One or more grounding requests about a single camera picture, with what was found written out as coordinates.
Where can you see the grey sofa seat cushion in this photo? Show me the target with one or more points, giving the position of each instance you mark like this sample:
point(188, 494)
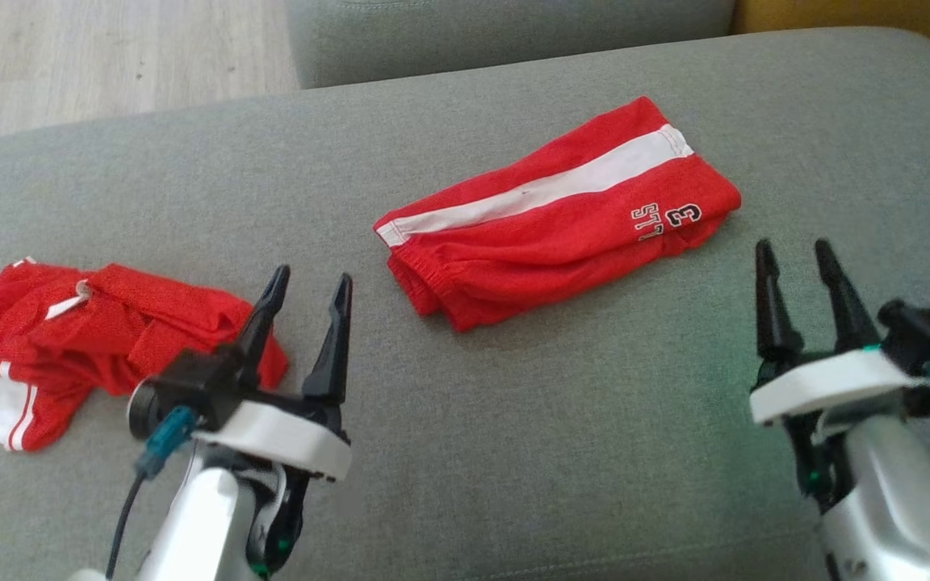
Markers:
point(513, 444)

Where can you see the red white lettered jersey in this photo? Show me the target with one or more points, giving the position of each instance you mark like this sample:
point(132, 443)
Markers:
point(69, 347)

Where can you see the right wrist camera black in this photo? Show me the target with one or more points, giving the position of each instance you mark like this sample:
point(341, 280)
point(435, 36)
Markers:
point(921, 331)

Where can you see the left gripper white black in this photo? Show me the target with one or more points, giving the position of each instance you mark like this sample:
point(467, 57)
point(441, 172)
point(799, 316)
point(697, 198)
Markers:
point(287, 440)

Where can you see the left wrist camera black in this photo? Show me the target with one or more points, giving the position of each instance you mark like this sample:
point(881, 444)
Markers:
point(190, 379)

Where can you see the grey sofa armrest cushion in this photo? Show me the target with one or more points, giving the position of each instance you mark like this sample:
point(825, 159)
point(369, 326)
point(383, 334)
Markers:
point(513, 32)

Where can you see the yellow cushion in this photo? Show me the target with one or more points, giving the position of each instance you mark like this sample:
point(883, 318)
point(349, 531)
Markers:
point(852, 12)

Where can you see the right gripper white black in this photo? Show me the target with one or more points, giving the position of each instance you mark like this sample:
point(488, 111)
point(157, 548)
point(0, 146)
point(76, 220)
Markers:
point(828, 383)

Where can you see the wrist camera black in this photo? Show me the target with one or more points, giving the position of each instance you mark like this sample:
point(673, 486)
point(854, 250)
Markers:
point(921, 331)
point(190, 379)

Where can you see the red shorts white stripe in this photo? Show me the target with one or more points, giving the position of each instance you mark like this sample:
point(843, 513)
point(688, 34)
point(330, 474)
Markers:
point(546, 242)

